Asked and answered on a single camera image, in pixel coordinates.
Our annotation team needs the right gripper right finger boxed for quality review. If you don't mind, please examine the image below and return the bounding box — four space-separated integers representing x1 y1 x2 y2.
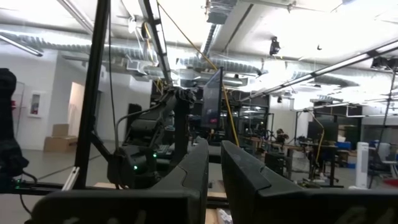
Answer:
220 139 398 224

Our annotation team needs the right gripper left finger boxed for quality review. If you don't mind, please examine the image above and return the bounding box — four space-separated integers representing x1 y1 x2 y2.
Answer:
26 138 210 224

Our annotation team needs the white tower fan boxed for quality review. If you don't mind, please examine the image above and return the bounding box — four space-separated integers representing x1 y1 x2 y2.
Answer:
355 141 370 190

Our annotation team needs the black flat monitor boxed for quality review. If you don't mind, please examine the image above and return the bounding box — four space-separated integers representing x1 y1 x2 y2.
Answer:
201 66 225 130

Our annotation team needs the large brown cardboard box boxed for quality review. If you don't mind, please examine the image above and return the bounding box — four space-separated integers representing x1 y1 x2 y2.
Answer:
43 135 79 153

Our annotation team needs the small brown cardboard box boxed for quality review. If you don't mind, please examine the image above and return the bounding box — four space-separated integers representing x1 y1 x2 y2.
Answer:
51 123 70 138

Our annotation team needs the long ceiling light bar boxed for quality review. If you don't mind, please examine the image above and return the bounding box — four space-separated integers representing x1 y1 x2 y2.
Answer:
240 39 398 102

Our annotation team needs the yellow hanging cable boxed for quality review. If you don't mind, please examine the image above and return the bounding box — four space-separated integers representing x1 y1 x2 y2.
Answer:
156 1 241 147
307 110 326 166

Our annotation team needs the white frame corner bracket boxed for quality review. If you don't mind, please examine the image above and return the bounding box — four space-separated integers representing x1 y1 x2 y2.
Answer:
62 166 81 192

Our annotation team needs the black frame base rail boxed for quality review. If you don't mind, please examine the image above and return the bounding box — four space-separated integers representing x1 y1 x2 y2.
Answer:
11 181 110 196

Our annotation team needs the black aluminium frame post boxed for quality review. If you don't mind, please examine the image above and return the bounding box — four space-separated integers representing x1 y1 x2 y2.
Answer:
73 0 112 190

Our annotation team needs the thin black hanging cable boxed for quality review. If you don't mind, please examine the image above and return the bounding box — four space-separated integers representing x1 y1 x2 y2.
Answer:
107 11 118 129

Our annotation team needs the black overhead camera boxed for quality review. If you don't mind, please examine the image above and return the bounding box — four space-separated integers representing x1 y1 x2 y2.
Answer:
268 36 282 57

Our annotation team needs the white wall extinguisher cabinet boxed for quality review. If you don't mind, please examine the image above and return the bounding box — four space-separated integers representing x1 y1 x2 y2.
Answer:
27 90 45 119

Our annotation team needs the black frame crossbeam with lights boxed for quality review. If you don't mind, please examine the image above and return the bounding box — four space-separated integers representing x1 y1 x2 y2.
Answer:
137 0 174 85

